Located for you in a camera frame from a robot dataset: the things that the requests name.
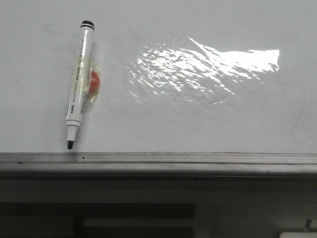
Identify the white whiteboard marker pen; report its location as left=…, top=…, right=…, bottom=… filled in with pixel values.
left=66, top=20, right=95, bottom=150

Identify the white whiteboard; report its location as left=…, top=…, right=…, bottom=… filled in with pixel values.
left=0, top=0, right=317, bottom=153

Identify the white box bottom right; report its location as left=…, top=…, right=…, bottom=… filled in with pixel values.
left=279, top=231, right=317, bottom=238

